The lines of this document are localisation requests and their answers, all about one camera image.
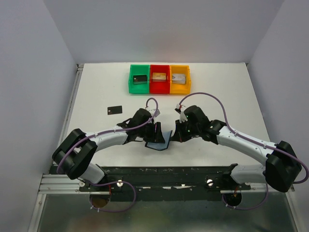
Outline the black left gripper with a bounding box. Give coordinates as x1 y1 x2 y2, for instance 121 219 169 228
138 121 166 144

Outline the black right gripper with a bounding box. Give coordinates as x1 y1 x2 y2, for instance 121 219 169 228
172 117 200 142

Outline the black leather card holder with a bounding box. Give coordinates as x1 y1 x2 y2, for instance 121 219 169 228
145 130 172 151

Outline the grey credit card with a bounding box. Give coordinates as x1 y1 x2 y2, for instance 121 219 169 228
107 105 123 115

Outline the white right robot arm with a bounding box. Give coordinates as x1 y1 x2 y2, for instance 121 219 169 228
172 105 302 192

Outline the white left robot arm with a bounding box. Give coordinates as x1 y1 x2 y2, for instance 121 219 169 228
52 108 165 191

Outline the silver credit card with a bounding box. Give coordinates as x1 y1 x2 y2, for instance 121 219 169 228
172 73 186 85

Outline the black credit card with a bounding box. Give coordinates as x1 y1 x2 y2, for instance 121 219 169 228
133 74 148 85

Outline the gold credit card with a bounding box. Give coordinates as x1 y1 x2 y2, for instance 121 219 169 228
152 72 167 82

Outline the yellow plastic bin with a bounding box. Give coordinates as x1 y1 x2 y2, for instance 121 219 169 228
170 65 191 95

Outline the green plastic bin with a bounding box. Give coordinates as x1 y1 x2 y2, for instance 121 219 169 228
128 64 150 94

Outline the red plastic bin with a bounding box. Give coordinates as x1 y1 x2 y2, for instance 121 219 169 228
149 64 170 94

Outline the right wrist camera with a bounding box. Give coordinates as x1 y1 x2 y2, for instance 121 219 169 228
175 104 187 123

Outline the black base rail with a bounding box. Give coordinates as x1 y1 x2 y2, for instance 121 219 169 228
79 164 251 202

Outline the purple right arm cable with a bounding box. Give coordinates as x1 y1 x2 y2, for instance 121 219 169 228
180 92 309 210

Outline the aluminium frame rail left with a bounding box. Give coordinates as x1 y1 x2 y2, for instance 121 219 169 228
28 64 84 232

